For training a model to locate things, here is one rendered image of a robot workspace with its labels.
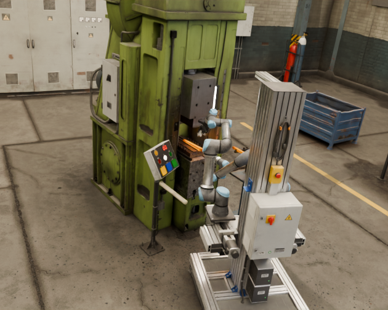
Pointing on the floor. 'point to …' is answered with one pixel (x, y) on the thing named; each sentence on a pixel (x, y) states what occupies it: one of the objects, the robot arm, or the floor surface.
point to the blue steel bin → (331, 119)
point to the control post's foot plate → (152, 248)
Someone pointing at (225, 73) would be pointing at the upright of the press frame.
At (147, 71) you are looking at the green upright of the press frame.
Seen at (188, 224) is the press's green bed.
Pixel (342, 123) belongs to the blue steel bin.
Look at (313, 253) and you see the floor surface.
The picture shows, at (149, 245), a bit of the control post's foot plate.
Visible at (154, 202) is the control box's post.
